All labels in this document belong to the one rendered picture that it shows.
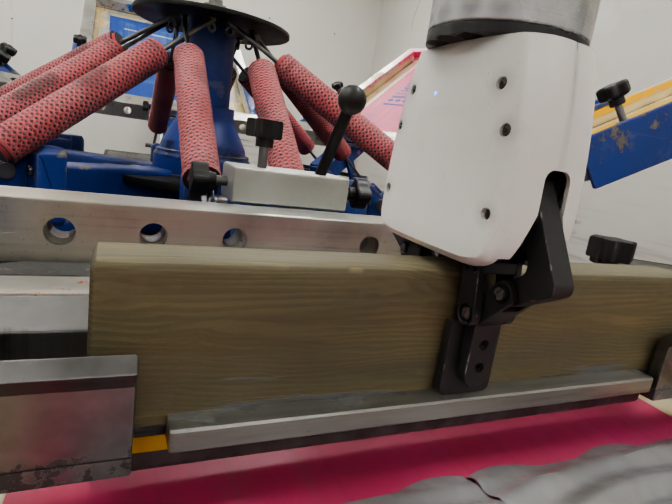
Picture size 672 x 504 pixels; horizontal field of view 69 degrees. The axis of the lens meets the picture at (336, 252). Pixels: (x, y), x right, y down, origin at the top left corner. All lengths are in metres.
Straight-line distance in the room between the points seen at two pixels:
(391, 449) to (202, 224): 0.25
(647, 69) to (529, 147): 2.53
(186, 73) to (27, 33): 3.61
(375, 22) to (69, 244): 4.64
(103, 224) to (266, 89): 0.47
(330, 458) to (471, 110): 0.18
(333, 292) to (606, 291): 0.18
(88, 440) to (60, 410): 0.02
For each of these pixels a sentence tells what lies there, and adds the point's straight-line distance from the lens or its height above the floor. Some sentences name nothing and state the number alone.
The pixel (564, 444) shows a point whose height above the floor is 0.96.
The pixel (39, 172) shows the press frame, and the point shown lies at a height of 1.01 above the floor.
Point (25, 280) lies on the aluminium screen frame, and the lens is 0.40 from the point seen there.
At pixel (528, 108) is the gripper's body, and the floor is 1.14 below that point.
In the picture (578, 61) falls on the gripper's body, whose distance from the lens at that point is 0.24.
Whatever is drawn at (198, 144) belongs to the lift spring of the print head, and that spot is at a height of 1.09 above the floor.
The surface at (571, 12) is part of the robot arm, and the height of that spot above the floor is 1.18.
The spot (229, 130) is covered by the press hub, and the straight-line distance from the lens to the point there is 1.02.
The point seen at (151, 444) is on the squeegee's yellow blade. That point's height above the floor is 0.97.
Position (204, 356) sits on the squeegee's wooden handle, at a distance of 0.21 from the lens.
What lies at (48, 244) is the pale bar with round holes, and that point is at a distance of 0.43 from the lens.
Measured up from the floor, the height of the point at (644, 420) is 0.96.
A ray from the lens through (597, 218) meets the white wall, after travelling 2.72.
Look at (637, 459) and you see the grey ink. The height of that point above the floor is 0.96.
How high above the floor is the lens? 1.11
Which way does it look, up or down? 12 degrees down
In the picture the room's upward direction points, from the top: 8 degrees clockwise
